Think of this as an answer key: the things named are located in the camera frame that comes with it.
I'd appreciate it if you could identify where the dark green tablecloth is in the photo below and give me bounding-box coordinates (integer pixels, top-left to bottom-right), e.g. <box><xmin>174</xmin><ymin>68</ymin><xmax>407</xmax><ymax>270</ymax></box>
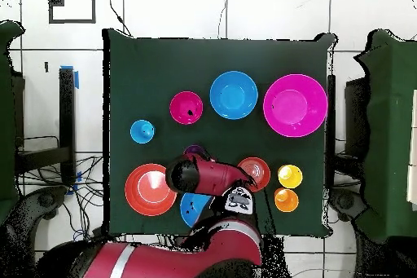
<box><xmin>102</xmin><ymin>28</ymin><xmax>336</xmax><ymax>238</ymax></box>

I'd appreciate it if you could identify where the large pink plastic bowl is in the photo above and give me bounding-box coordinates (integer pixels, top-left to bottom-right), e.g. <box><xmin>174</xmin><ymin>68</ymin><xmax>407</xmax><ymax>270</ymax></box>
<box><xmin>262</xmin><ymin>73</ymin><xmax>329</xmax><ymax>138</ymax></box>

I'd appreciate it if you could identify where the dark green side cloth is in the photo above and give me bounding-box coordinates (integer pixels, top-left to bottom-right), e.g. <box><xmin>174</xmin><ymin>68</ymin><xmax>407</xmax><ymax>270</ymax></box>
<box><xmin>0</xmin><ymin>20</ymin><xmax>26</xmax><ymax>223</ymax></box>
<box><xmin>353</xmin><ymin>29</ymin><xmax>417</xmax><ymax>245</ymax></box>

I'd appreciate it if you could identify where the large orange-red plastic bowl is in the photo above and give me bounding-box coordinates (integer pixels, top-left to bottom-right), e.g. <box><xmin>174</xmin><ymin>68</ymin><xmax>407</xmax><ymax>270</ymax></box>
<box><xmin>124</xmin><ymin>162</ymin><xmax>178</xmax><ymax>217</ymax></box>

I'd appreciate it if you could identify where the light blue plastic cup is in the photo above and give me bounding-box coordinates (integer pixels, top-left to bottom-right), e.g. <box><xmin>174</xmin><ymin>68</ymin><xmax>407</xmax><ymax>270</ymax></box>
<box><xmin>129</xmin><ymin>119</ymin><xmax>156</xmax><ymax>145</ymax></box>

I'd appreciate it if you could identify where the purple plastic cup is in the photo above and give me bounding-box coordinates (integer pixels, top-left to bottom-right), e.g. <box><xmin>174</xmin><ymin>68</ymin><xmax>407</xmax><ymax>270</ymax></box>
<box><xmin>182</xmin><ymin>144</ymin><xmax>211</xmax><ymax>158</ymax></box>

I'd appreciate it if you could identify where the small orange-red plastic bowl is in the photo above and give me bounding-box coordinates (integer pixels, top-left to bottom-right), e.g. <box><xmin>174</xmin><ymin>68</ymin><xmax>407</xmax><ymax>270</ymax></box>
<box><xmin>236</xmin><ymin>157</ymin><xmax>272</xmax><ymax>192</ymax></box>

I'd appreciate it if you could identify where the grey square floor frame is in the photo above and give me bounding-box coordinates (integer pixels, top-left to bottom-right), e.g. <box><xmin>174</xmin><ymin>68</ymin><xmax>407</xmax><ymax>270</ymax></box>
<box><xmin>48</xmin><ymin>0</ymin><xmax>97</xmax><ymax>24</ymax></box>

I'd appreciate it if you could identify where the small crimson plastic bowl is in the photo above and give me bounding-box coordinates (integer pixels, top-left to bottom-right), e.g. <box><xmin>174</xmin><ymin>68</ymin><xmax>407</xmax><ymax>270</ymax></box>
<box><xmin>169</xmin><ymin>90</ymin><xmax>204</xmax><ymax>126</ymax></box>

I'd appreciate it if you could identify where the black side frame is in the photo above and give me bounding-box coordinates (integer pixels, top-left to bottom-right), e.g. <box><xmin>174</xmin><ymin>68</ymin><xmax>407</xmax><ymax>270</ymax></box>
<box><xmin>344</xmin><ymin>77</ymin><xmax>371</xmax><ymax>161</ymax></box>

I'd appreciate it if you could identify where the orange plastic cup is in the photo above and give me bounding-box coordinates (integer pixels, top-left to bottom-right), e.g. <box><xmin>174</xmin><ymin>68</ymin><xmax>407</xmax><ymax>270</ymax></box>
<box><xmin>274</xmin><ymin>188</ymin><xmax>300</xmax><ymax>213</ymax></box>

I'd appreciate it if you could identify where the blue plastic bowl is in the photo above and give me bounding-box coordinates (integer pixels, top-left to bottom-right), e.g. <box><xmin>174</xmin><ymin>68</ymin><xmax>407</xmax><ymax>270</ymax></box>
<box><xmin>179</xmin><ymin>192</ymin><xmax>216</xmax><ymax>229</ymax></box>
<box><xmin>208</xmin><ymin>70</ymin><xmax>259</xmax><ymax>121</ymax></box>

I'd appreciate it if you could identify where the black stand base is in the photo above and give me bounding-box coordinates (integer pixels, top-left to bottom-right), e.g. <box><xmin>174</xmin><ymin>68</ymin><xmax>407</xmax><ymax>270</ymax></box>
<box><xmin>328</xmin><ymin>188</ymin><xmax>369</xmax><ymax>223</ymax></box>
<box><xmin>6</xmin><ymin>185</ymin><xmax>69</xmax><ymax>259</ymax></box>

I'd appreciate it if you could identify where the white panel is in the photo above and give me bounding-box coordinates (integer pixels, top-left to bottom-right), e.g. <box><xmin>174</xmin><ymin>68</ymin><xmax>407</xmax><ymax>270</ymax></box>
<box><xmin>406</xmin><ymin>89</ymin><xmax>417</xmax><ymax>211</ymax></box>

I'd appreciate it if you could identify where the yellow plastic cup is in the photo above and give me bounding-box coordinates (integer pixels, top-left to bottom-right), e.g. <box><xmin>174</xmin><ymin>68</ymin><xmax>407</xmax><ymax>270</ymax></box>
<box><xmin>277</xmin><ymin>164</ymin><xmax>304</xmax><ymax>190</ymax></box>

